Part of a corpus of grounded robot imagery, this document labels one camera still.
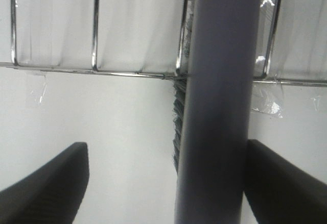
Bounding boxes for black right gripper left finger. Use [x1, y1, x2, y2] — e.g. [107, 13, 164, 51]
[1, 142, 89, 223]

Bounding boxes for metal wire rack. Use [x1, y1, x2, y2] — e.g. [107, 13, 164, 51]
[0, 0, 327, 87]

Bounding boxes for grey hand brush black bristles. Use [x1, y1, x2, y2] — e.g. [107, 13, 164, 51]
[174, 0, 260, 223]

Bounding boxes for clear adhesive tape piece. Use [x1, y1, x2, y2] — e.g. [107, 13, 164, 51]
[250, 82, 284, 118]
[26, 71, 47, 108]

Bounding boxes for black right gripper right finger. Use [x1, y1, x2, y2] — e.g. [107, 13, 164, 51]
[244, 140, 326, 223]

